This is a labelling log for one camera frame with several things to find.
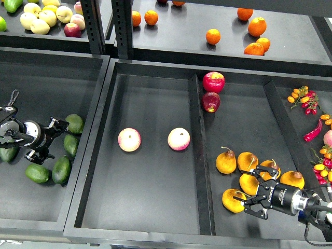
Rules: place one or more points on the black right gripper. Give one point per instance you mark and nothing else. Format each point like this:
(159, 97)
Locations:
(280, 198)

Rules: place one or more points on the red chili pepper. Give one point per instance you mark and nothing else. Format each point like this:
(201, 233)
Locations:
(314, 133)

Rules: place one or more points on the pale yellow pear front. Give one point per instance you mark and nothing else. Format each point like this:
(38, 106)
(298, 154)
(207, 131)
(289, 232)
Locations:
(40, 27)

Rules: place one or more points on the bright red apple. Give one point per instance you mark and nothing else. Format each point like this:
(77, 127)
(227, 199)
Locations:
(213, 82)

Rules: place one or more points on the pink apple left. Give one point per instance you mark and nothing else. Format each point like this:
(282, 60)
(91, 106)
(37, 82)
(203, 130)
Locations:
(129, 139)

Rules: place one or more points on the yellow pear with stem left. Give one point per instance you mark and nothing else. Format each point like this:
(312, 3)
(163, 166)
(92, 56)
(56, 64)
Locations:
(226, 162)

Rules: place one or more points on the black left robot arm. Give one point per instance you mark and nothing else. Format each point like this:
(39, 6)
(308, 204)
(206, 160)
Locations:
(13, 131)

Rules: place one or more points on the black shelf post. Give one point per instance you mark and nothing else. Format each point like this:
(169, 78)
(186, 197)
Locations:
(94, 30)
(122, 17)

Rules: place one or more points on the black shelf post right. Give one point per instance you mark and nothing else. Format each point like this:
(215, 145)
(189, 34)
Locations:
(122, 17)

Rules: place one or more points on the cherry tomato bunch lower right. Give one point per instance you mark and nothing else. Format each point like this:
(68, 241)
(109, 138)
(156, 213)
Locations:
(322, 164)

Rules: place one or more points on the pink peach at post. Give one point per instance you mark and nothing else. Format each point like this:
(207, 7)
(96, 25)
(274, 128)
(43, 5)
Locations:
(78, 8)

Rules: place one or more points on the pink peach at right edge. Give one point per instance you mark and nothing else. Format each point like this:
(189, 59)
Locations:
(327, 139)

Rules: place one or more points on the pink apple right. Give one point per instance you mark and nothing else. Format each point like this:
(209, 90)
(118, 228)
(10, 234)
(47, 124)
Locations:
(179, 139)

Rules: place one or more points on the orange and red cherry tomatoes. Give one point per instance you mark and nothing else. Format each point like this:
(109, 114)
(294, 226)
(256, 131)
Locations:
(305, 98)

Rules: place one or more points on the green avocado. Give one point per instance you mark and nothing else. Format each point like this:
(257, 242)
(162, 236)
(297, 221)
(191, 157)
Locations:
(8, 155)
(76, 123)
(61, 170)
(37, 173)
(71, 145)

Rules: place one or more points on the dark red apple on shelf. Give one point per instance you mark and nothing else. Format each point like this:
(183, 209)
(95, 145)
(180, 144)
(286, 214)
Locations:
(72, 30)

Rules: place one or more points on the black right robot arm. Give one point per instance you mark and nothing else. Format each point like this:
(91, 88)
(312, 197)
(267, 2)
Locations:
(317, 212)

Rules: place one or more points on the green lime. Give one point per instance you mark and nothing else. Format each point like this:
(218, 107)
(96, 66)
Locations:
(3, 24)

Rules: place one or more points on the green avocado top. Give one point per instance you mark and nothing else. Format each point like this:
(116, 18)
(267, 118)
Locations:
(76, 123)

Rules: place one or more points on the pale yellow pear left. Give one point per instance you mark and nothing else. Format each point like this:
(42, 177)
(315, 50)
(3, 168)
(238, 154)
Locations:
(26, 20)

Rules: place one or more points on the pale yellow pear centre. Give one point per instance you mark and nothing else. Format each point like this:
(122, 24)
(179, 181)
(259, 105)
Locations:
(48, 16)

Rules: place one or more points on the yellow lemon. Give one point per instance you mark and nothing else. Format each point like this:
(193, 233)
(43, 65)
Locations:
(52, 8)

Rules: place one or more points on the green avocado bottom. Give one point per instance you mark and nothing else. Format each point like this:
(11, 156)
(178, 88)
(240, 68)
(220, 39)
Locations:
(61, 170)

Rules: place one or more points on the pink apple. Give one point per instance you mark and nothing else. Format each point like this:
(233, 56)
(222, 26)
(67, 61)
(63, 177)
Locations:
(129, 139)
(179, 139)

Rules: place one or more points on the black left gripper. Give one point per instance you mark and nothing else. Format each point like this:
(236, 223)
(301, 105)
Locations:
(42, 138)

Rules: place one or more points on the pink peach on shelf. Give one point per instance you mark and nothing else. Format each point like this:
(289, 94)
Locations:
(79, 20)

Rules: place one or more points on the black centre tray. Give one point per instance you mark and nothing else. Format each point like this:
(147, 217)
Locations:
(158, 197)

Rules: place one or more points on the black shelf post left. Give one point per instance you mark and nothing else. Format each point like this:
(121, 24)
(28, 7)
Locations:
(94, 30)

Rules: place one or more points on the orange cherry tomatoes pair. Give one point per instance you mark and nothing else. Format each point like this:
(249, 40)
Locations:
(326, 118)

